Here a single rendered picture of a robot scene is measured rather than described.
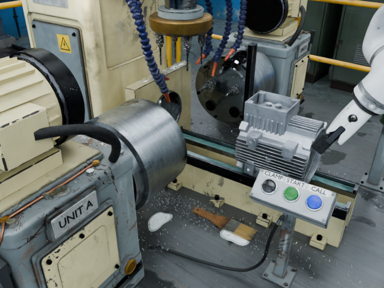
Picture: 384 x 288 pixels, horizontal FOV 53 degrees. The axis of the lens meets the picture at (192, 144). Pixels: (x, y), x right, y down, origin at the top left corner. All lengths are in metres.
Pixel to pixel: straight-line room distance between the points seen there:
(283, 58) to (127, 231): 0.91
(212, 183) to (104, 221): 0.51
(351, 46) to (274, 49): 2.80
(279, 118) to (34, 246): 0.65
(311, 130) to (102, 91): 0.62
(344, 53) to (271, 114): 3.31
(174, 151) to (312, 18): 3.55
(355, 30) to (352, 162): 2.81
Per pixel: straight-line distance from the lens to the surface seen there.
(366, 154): 1.61
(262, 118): 1.05
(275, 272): 1.02
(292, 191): 0.84
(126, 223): 0.86
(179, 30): 1.06
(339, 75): 4.38
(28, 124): 0.63
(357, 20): 4.21
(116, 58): 1.24
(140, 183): 0.89
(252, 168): 1.07
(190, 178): 1.25
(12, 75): 0.68
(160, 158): 0.91
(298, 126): 1.04
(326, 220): 0.83
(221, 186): 1.19
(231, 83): 1.36
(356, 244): 1.18
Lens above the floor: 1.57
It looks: 30 degrees down
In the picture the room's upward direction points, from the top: straight up
